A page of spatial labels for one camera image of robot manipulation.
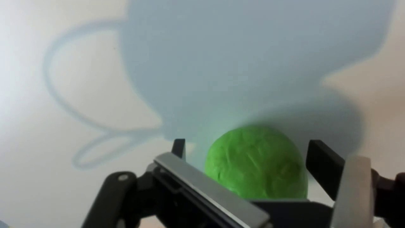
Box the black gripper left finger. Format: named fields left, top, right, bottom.
left=81, top=139, right=273, bottom=228

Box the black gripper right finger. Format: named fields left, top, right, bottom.
left=305, top=139, right=405, bottom=228

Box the bright green ball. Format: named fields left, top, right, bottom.
left=204, top=126, right=309, bottom=202

